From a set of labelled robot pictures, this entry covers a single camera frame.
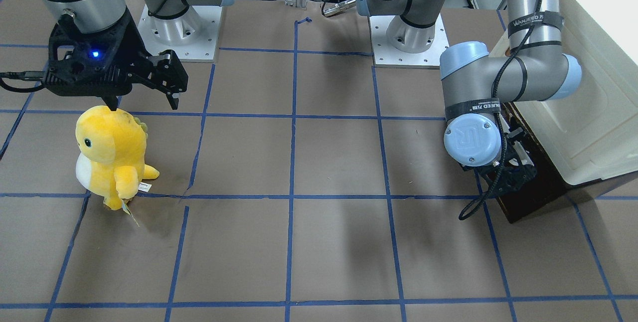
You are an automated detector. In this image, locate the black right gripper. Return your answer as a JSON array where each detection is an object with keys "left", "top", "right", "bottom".
[{"left": 42, "top": 13, "right": 189, "bottom": 111}]

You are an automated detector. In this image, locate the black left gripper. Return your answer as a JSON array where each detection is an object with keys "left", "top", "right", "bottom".
[{"left": 489, "top": 128, "right": 537, "bottom": 197}]

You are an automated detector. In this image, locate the dark brown wooden drawer cabinet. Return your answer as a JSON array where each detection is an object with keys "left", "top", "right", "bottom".
[{"left": 497, "top": 103, "right": 572, "bottom": 223}]

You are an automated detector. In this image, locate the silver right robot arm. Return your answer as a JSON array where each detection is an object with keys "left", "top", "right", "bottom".
[{"left": 1, "top": 0, "right": 235, "bottom": 111}]

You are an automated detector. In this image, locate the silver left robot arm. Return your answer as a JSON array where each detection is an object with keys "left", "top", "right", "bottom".
[{"left": 356, "top": 0, "right": 582, "bottom": 196}]

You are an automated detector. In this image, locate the yellow plush dinosaur toy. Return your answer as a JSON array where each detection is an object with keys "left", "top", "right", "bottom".
[{"left": 75, "top": 105, "right": 160, "bottom": 215}]

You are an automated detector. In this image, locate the cream plastic storage box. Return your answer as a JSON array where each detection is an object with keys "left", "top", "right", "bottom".
[{"left": 516, "top": 0, "right": 638, "bottom": 185}]

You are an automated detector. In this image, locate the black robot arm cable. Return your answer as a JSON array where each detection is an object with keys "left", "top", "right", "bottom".
[{"left": 459, "top": 0, "right": 547, "bottom": 221}]

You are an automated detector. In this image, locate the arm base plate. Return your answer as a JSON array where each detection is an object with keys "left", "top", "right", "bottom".
[
  {"left": 138, "top": 6, "right": 223, "bottom": 62},
  {"left": 369, "top": 15, "right": 450, "bottom": 69}
]

